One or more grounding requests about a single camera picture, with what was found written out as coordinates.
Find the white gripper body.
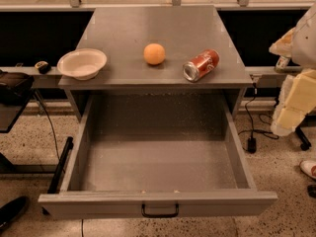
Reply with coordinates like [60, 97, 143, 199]
[269, 28, 294, 57]

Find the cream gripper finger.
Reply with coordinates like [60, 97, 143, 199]
[271, 75, 298, 136]
[276, 68, 316, 130]

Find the red coke can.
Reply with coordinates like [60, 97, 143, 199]
[183, 49, 219, 82]

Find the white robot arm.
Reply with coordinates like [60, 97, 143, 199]
[269, 4, 316, 136]

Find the open grey top drawer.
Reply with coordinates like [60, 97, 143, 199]
[38, 93, 278, 221]

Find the small clear bottle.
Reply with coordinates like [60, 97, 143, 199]
[275, 55, 290, 73]

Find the black stand leg with wheel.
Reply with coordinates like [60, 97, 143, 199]
[295, 126, 311, 151]

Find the white shoe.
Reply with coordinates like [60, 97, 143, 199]
[299, 160, 316, 180]

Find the orange fruit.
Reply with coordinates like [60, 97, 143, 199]
[143, 43, 166, 65]

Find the grey cabinet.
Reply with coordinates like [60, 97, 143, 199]
[57, 6, 251, 126]

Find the white bowl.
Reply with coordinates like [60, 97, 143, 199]
[57, 48, 108, 80]

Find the black table leg base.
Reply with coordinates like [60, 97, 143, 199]
[47, 136, 73, 194]

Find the yellow black tape measure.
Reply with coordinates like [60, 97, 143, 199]
[35, 61, 51, 74]

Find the black shoe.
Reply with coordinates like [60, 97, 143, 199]
[0, 196, 29, 231]

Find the black power cable with adapter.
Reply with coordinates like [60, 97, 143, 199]
[237, 82, 280, 154]

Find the black drawer handle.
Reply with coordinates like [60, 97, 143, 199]
[141, 204, 180, 218]

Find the black cable left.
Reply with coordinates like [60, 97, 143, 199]
[33, 91, 62, 163]

